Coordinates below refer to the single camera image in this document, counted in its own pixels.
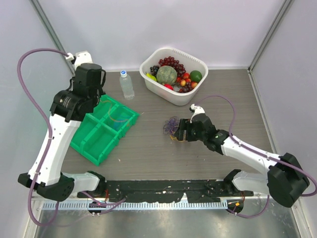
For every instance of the clear water bottle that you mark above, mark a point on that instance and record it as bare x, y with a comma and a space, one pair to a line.
126, 85

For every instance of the cherry cluster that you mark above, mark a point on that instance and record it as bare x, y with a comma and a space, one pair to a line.
184, 84

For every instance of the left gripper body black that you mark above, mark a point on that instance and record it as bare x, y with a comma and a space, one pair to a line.
96, 96

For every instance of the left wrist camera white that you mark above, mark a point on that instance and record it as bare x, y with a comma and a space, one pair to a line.
79, 58

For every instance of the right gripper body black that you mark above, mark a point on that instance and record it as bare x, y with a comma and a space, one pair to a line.
192, 135

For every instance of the white plastic basket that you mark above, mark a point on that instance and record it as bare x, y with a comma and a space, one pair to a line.
190, 62

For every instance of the green round melon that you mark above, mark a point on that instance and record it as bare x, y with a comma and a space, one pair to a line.
166, 75

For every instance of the red grape bunch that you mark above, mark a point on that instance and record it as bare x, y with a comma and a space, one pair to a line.
174, 63

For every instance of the green lime fruit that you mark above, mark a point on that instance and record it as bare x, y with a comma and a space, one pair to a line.
195, 76

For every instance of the green compartment tray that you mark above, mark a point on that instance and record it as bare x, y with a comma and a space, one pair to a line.
101, 130

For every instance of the dark grape bunch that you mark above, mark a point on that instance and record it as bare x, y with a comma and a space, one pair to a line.
154, 69

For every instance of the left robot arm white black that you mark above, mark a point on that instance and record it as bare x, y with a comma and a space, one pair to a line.
68, 110

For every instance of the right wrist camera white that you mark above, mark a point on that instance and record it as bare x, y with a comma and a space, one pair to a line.
198, 113

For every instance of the slotted white cable duct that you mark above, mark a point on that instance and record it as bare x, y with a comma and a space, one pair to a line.
125, 206

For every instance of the yellow banana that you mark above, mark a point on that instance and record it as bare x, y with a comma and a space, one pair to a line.
152, 77

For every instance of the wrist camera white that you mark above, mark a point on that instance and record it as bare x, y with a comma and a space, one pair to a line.
79, 58
198, 113

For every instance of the red apple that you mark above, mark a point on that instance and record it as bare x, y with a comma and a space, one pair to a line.
168, 86

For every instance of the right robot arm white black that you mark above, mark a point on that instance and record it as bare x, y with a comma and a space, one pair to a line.
279, 176

